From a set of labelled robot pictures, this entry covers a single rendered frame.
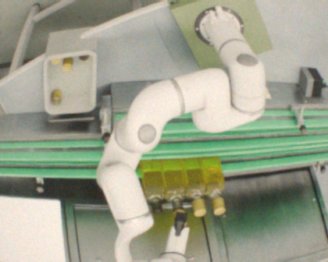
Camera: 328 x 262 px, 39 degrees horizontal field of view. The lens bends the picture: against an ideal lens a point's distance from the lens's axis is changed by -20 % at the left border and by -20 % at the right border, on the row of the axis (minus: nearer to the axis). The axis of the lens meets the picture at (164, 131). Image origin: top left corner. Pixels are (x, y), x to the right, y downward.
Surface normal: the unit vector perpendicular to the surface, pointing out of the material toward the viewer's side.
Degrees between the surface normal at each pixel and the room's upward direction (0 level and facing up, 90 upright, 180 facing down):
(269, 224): 91
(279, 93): 90
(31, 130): 90
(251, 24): 2
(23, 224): 90
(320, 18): 0
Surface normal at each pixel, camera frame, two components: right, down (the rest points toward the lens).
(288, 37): 0.12, 0.65
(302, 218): 0.05, -0.76
